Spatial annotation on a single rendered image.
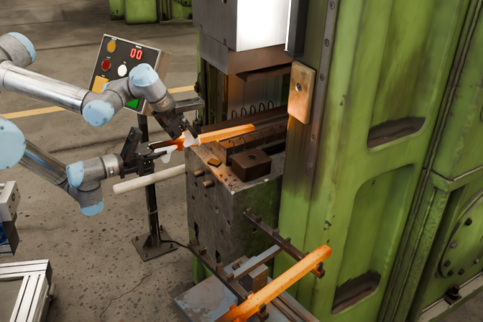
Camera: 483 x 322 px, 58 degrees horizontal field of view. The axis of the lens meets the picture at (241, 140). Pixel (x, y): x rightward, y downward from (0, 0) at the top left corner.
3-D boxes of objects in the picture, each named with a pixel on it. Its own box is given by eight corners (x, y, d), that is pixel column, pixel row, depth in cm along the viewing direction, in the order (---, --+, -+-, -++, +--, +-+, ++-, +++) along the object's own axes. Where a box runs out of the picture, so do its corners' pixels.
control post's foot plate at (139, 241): (143, 264, 238) (141, 251, 233) (129, 238, 254) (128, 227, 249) (180, 249, 248) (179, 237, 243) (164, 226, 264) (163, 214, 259)
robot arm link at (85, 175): (67, 182, 141) (62, 159, 137) (101, 172, 147) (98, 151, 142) (73, 195, 136) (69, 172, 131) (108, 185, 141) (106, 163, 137)
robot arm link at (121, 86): (90, 93, 134) (120, 85, 130) (108, 79, 143) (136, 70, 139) (102, 116, 137) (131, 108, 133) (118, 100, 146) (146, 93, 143)
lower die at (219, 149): (226, 166, 160) (226, 146, 155) (200, 141, 174) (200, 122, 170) (315, 137, 179) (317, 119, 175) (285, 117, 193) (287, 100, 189)
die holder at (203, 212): (229, 284, 170) (231, 192, 146) (187, 225, 197) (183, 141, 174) (338, 233, 196) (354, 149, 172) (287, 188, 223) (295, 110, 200)
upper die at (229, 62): (227, 75, 141) (228, 47, 136) (199, 56, 156) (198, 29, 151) (326, 54, 161) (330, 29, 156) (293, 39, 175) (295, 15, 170)
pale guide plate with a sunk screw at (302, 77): (304, 124, 132) (310, 72, 124) (286, 112, 139) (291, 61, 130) (310, 123, 133) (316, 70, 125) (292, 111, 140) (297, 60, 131)
